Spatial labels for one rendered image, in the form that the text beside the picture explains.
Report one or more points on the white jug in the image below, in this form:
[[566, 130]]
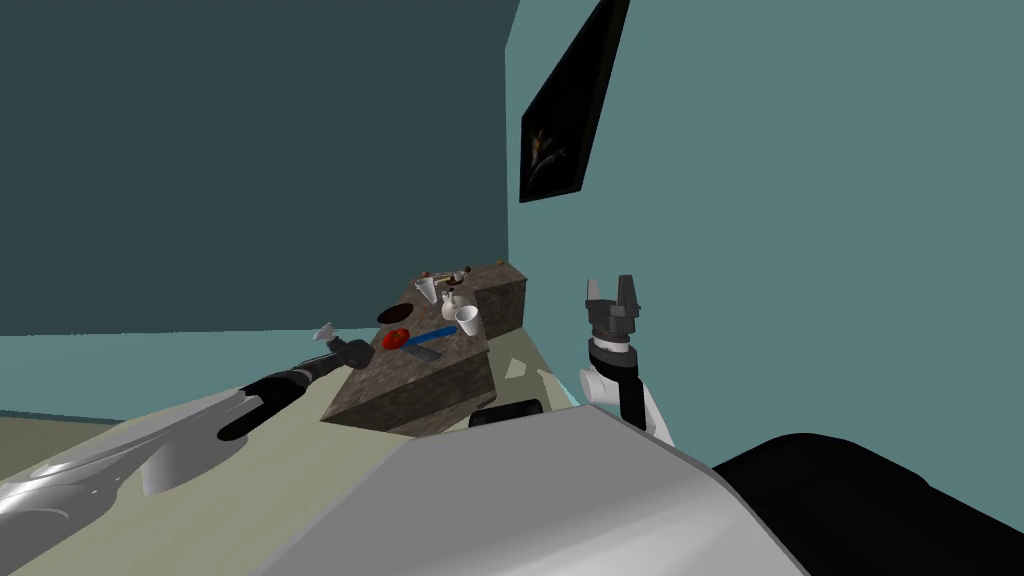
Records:
[[450, 306]]

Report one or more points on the white tapered glass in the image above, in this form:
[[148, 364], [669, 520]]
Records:
[[427, 290]]

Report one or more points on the white cup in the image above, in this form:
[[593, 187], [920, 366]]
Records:
[[468, 320]]

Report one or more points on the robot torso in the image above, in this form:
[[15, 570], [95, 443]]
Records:
[[544, 496]]

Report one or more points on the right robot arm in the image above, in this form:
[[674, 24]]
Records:
[[848, 504]]

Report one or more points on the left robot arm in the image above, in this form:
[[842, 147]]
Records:
[[268, 394]]

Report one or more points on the brown stone table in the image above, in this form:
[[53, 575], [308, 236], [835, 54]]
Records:
[[416, 384]]

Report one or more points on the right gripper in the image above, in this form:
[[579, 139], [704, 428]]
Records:
[[613, 320]]

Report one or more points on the dark brown plate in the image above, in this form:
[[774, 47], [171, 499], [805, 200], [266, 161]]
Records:
[[395, 314]]

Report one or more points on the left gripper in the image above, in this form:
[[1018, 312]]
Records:
[[340, 349]]

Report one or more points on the black framed wall picture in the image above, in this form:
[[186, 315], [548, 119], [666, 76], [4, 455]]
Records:
[[564, 120]]

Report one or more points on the red tomato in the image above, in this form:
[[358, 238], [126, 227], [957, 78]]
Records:
[[395, 339]]

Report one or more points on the silver and brown pan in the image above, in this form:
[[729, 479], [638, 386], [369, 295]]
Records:
[[452, 278]]

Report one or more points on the grey knife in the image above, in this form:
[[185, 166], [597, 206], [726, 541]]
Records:
[[422, 352]]

